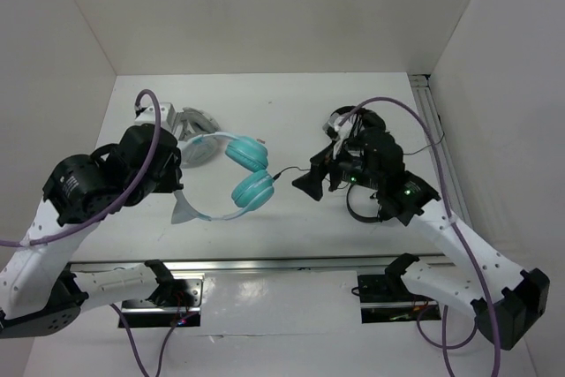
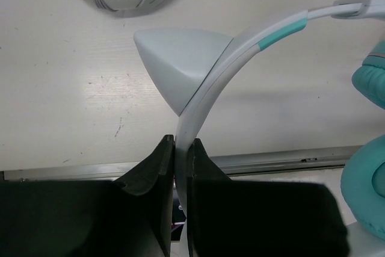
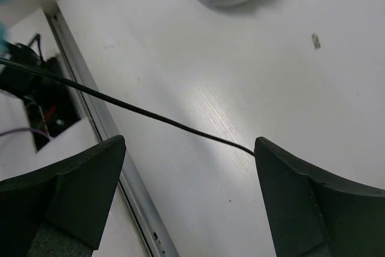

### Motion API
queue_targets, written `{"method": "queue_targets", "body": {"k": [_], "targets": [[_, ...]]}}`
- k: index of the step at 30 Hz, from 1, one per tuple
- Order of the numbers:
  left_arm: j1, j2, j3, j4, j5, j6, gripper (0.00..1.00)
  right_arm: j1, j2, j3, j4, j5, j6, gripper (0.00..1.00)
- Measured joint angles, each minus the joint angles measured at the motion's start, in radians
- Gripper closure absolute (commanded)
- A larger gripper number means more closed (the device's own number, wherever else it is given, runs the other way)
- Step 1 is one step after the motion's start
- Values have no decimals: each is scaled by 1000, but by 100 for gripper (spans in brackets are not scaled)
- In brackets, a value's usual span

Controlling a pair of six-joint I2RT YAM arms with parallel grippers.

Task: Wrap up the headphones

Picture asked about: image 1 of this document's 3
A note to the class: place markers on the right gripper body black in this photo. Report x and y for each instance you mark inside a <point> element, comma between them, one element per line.
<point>337,170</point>

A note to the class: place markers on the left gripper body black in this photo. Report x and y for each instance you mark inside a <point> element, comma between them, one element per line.
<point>166,181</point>

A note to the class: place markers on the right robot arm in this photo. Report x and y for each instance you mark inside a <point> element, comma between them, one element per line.
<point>502,297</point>

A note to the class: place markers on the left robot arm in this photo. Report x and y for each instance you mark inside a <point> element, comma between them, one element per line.
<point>40,295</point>

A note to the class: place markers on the black wrapped headphones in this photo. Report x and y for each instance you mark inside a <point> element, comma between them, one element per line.
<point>362,119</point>

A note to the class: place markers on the black unwrapped headphones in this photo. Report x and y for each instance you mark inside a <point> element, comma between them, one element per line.
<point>362,204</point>

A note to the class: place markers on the grey white gaming headset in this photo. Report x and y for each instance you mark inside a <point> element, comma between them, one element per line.
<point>191,126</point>

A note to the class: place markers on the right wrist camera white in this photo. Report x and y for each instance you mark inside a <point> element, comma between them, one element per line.
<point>338,129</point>

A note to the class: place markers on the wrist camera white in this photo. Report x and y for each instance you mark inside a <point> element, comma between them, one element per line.
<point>338,129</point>
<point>147,115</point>

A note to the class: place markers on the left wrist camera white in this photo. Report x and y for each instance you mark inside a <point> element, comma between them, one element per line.
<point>147,115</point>

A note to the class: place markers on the aluminium rail at right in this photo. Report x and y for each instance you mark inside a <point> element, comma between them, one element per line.
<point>430,114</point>

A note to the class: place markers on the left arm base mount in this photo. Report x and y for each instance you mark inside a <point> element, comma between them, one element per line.
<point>183,306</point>

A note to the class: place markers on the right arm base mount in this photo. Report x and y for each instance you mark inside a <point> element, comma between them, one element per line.
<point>379,304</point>

